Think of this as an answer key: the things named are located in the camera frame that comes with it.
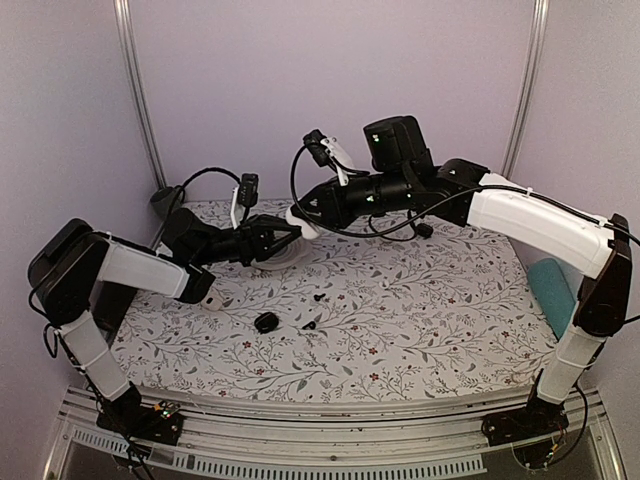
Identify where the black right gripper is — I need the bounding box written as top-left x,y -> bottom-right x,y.
289,169 -> 413,230

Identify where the aluminium front rail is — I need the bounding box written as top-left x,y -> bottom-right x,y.
44,387 -> 626,480

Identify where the white oval earbud case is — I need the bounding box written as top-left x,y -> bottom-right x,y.
285,208 -> 321,241

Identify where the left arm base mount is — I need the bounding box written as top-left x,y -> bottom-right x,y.
96,400 -> 185,446

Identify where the grey swirl ceramic plate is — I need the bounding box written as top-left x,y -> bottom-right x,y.
252,239 -> 310,271

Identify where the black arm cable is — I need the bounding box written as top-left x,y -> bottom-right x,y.
172,167 -> 244,211
289,143 -> 501,240

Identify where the aluminium frame post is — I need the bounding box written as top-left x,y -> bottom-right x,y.
499,0 -> 550,176
113,0 -> 167,189

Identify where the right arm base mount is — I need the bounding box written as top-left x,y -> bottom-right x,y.
481,407 -> 569,470

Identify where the right aluminium frame post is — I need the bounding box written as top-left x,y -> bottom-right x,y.
499,0 -> 550,176

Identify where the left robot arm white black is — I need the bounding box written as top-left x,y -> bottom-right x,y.
27,208 -> 304,434

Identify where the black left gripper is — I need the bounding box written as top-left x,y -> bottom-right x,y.
194,214 -> 305,267

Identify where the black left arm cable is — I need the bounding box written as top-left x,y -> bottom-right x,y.
172,167 -> 244,211

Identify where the teal cup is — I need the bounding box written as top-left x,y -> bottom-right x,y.
527,258 -> 576,340

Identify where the left aluminium frame post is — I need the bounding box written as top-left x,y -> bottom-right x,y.
113,0 -> 167,189

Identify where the black open earbud case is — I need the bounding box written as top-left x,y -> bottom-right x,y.
254,312 -> 280,334

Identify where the black closed earbud case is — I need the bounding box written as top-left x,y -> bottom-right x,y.
415,223 -> 434,239

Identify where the grey mug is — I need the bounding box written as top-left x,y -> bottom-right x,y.
150,186 -> 184,220

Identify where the white earbud case small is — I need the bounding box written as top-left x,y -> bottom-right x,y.
201,296 -> 223,311

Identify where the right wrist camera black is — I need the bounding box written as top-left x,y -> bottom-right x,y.
303,129 -> 356,187

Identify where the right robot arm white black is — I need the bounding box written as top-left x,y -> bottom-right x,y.
286,115 -> 635,436

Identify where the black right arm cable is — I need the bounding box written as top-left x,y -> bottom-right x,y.
289,143 -> 501,240

